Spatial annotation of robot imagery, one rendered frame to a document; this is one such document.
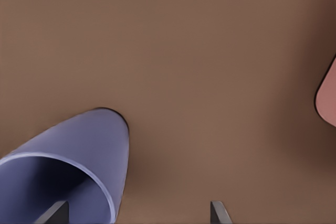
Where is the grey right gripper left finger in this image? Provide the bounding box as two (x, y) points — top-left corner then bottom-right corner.
(37, 200), (70, 224)

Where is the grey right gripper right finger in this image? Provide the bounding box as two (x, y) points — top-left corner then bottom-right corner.
(210, 200), (234, 224)

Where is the blue cup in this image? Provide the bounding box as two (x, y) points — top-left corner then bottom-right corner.
(0, 108), (130, 224)

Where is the pink bowl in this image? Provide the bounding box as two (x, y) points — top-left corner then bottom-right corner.
(314, 55), (336, 127)

